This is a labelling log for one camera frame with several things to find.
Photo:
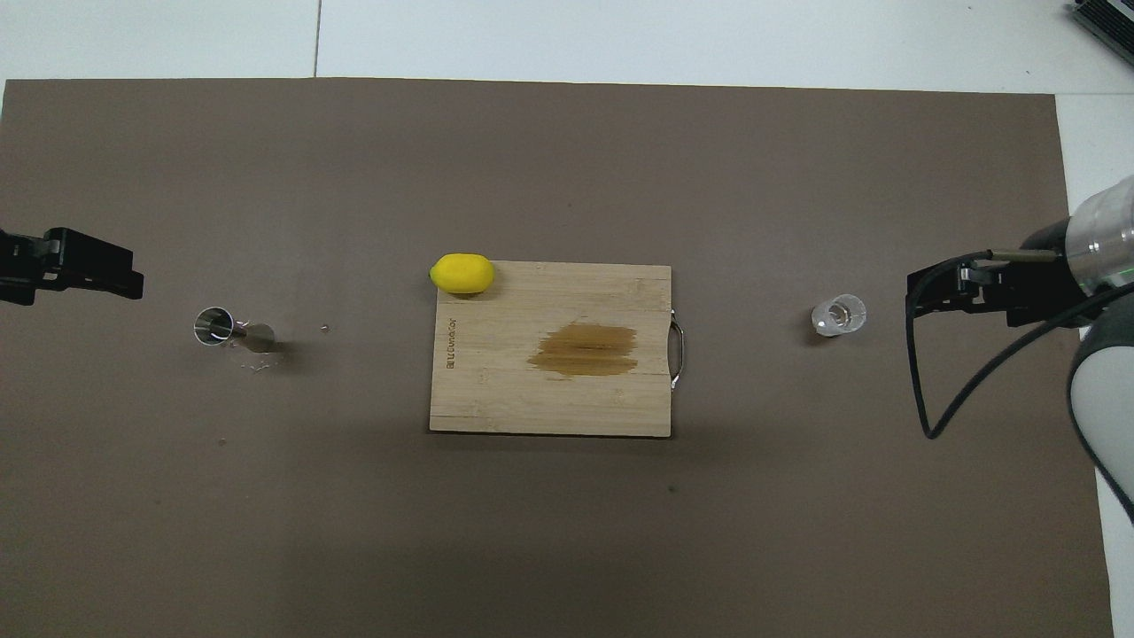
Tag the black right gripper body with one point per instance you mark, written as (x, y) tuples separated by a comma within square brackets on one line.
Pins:
[(1050, 261)]

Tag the clear glass cup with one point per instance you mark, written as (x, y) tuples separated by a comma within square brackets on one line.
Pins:
[(838, 315)]

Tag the steel double jigger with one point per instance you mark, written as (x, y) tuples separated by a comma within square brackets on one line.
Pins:
[(214, 325)]

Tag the spilled water puddle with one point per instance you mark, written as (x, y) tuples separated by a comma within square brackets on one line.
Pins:
[(259, 365)]

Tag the grey ribbed device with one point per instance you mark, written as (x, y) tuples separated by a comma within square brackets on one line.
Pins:
[(1107, 22)]

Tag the yellow lemon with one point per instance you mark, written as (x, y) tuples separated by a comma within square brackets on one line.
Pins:
[(462, 274)]

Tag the bamboo cutting board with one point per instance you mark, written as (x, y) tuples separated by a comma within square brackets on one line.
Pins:
[(514, 390)]

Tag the brown paper table mat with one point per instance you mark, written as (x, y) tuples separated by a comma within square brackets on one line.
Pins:
[(567, 532)]

